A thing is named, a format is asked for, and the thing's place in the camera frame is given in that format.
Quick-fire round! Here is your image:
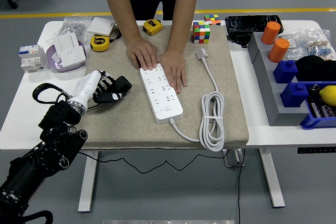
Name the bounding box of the person's left hand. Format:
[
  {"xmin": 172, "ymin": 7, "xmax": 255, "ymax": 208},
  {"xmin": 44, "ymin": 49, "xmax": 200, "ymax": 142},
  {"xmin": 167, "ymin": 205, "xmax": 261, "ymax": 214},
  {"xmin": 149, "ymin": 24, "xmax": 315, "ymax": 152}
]
[{"xmin": 156, "ymin": 49, "xmax": 187, "ymax": 94}]

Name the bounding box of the person's right hand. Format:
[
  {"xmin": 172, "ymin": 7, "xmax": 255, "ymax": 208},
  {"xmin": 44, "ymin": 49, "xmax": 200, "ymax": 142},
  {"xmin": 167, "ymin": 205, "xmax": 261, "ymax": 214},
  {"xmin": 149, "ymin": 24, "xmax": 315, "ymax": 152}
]
[{"xmin": 126, "ymin": 37, "xmax": 158, "ymax": 71}]

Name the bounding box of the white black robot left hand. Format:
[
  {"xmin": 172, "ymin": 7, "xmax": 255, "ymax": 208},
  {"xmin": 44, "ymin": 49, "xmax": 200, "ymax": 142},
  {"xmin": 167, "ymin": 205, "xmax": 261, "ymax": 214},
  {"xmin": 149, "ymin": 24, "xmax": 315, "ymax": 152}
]
[{"xmin": 70, "ymin": 69, "xmax": 130, "ymax": 104}]

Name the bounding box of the black plug with cord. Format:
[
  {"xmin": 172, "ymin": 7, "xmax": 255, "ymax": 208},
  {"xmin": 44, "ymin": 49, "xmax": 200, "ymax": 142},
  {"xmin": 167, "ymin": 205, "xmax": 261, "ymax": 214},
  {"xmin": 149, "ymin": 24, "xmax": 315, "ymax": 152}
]
[{"xmin": 78, "ymin": 76, "xmax": 229, "ymax": 174}]

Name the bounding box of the white power strip with cord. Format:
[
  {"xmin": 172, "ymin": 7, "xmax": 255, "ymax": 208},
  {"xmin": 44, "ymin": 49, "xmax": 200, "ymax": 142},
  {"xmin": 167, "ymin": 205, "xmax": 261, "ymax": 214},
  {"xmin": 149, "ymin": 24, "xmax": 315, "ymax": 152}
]
[{"xmin": 139, "ymin": 47, "xmax": 226, "ymax": 153}]

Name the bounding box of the square yellow tape measure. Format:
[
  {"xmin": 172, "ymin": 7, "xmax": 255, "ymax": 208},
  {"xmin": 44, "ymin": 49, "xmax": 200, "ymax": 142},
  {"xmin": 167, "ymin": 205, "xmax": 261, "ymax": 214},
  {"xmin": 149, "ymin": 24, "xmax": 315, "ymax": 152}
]
[{"xmin": 143, "ymin": 18, "xmax": 163, "ymax": 37}]

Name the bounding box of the purple bowl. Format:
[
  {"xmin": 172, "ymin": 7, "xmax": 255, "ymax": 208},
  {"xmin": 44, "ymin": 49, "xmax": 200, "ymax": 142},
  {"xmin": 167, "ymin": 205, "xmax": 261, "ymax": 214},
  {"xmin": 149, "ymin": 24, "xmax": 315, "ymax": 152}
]
[{"xmin": 46, "ymin": 40, "xmax": 88, "ymax": 73}]

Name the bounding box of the round yellow tape measure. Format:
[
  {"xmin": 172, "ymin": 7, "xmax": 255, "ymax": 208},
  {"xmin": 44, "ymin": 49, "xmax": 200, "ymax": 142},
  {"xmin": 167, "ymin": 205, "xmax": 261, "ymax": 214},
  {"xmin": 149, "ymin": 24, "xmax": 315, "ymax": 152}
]
[{"xmin": 90, "ymin": 35, "xmax": 110, "ymax": 52}]

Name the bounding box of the large colourful puzzle cube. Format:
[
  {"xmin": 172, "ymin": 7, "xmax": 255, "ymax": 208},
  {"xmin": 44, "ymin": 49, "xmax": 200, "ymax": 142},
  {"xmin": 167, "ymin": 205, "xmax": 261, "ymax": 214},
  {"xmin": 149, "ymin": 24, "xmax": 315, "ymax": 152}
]
[{"xmin": 192, "ymin": 21, "xmax": 211, "ymax": 44}]

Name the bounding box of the grey-brown mat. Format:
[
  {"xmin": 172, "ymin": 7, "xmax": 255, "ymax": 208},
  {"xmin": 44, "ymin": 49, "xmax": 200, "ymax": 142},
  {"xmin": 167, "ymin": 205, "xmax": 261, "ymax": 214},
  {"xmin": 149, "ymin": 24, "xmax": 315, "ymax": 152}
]
[{"xmin": 78, "ymin": 23, "xmax": 249, "ymax": 151}]

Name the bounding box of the clear bag of screws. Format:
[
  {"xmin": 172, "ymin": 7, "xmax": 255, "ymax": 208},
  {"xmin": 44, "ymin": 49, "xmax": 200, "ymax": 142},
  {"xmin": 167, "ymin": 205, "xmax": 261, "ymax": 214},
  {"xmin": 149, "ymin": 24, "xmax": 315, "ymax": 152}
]
[{"xmin": 47, "ymin": 16, "xmax": 92, "ymax": 44}]

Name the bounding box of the white circuit breaker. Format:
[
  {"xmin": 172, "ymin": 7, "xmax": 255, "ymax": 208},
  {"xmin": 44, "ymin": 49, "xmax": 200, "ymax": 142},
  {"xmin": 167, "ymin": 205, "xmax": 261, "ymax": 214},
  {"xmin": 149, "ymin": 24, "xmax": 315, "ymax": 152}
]
[{"xmin": 18, "ymin": 45, "xmax": 47, "ymax": 73}]

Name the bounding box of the small colourful puzzle cube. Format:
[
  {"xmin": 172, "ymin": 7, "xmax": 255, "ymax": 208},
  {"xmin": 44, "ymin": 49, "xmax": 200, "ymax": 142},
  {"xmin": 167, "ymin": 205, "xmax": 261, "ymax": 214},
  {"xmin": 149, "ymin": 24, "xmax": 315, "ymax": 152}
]
[{"xmin": 203, "ymin": 14, "xmax": 221, "ymax": 26}]

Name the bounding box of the small black device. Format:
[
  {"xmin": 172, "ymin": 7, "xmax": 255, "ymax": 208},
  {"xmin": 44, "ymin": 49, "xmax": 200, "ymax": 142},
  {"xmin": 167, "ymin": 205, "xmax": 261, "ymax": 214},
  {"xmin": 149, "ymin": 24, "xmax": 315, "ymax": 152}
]
[{"xmin": 227, "ymin": 33, "xmax": 253, "ymax": 48}]

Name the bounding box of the black plastic tray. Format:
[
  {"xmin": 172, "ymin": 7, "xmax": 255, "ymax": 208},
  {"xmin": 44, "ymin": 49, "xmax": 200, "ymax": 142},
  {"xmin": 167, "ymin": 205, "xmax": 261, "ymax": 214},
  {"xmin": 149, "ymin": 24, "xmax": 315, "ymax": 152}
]
[{"xmin": 225, "ymin": 15, "xmax": 285, "ymax": 36}]

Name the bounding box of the grey stepped stand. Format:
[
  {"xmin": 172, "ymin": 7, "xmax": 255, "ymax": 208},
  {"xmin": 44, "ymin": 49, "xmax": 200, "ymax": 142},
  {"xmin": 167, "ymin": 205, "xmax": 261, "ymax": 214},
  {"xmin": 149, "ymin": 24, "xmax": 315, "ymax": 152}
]
[{"xmin": 248, "ymin": 32, "xmax": 310, "ymax": 127}]

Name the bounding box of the white table leg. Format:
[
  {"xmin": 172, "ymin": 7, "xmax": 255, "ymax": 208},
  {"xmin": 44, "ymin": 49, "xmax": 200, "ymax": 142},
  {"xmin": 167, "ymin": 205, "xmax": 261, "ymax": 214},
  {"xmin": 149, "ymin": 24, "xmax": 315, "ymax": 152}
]
[
  {"xmin": 78, "ymin": 152, "xmax": 100, "ymax": 213},
  {"xmin": 258, "ymin": 148, "xmax": 286, "ymax": 208}
]

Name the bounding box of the orange cylinder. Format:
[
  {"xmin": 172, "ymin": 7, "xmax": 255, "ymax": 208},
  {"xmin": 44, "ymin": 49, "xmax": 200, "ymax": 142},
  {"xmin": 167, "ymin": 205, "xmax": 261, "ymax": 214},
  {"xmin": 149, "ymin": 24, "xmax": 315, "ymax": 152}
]
[
  {"xmin": 267, "ymin": 38, "xmax": 290, "ymax": 63},
  {"xmin": 260, "ymin": 21, "xmax": 281, "ymax": 45}
]

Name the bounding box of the blue block with knob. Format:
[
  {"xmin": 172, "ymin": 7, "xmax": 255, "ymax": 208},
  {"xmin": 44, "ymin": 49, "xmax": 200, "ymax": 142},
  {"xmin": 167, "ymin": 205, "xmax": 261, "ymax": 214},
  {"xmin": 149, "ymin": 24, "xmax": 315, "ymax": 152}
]
[
  {"xmin": 272, "ymin": 60, "xmax": 299, "ymax": 84},
  {"xmin": 279, "ymin": 81, "xmax": 309, "ymax": 108}
]

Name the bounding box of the clear bag of small parts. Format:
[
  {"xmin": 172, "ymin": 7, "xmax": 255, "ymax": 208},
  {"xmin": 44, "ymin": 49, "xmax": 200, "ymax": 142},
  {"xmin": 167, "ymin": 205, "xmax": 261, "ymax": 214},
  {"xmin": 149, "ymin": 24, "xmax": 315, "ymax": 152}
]
[{"xmin": 279, "ymin": 31, "xmax": 308, "ymax": 61}]

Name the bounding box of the black cloth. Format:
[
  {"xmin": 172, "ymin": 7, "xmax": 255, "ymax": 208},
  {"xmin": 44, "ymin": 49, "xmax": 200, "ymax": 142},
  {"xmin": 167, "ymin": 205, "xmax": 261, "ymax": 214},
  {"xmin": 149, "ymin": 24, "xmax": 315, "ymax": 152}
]
[{"xmin": 294, "ymin": 55, "xmax": 336, "ymax": 82}]

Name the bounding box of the blue plastic bin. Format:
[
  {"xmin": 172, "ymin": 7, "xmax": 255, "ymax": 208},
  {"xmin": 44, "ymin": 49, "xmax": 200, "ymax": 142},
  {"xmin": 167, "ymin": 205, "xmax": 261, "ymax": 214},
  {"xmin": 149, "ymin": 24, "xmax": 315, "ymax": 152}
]
[{"xmin": 300, "ymin": 81, "xmax": 336, "ymax": 130}]

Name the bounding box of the clear bag of resistors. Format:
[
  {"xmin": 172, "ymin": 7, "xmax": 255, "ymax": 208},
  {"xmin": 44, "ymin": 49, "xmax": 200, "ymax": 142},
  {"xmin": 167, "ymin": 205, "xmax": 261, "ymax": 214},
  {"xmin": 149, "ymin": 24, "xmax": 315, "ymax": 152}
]
[{"xmin": 304, "ymin": 28, "xmax": 335, "ymax": 61}]

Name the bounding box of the yellow lemon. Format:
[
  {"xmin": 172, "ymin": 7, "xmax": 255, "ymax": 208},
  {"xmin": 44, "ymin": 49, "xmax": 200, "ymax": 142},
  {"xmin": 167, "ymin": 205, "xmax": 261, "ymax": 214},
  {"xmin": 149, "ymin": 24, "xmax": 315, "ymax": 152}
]
[{"xmin": 318, "ymin": 85, "xmax": 336, "ymax": 107}]

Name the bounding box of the black table control panel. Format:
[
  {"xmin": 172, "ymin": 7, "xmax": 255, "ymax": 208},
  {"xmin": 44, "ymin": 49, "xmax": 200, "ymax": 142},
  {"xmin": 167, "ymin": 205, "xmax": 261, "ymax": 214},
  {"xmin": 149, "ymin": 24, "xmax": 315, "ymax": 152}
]
[{"xmin": 297, "ymin": 146, "xmax": 336, "ymax": 154}]

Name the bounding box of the white wall socket panel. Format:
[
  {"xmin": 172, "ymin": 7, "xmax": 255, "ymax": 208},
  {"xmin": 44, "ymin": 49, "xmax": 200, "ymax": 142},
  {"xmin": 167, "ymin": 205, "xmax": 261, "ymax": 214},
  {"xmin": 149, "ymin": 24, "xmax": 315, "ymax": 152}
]
[{"xmin": 59, "ymin": 46, "xmax": 87, "ymax": 68}]

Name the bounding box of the white wall switch panel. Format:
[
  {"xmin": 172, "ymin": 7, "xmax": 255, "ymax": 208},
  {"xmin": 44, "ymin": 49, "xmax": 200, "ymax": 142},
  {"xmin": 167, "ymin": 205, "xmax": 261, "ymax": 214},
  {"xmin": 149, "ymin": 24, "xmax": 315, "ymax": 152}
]
[{"xmin": 54, "ymin": 33, "xmax": 81, "ymax": 57}]

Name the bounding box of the white flat switch box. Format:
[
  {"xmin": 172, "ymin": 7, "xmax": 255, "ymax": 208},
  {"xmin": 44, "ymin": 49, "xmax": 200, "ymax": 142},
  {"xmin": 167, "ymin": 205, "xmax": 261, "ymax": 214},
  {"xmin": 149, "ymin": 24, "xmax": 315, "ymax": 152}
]
[{"xmin": 86, "ymin": 17, "xmax": 116, "ymax": 36}]

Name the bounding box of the metal bracket under table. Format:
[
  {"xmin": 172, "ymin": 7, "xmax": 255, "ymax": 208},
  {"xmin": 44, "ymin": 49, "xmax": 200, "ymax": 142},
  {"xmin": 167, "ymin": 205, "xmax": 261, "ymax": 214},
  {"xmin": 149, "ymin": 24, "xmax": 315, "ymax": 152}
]
[{"xmin": 222, "ymin": 148, "xmax": 246, "ymax": 168}]

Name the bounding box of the black hanging cable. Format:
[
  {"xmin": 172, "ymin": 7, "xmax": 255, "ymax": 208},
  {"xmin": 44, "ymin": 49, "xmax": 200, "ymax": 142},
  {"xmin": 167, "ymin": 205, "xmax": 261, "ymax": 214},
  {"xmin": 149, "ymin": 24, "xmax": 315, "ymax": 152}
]
[{"xmin": 237, "ymin": 148, "xmax": 246, "ymax": 224}]

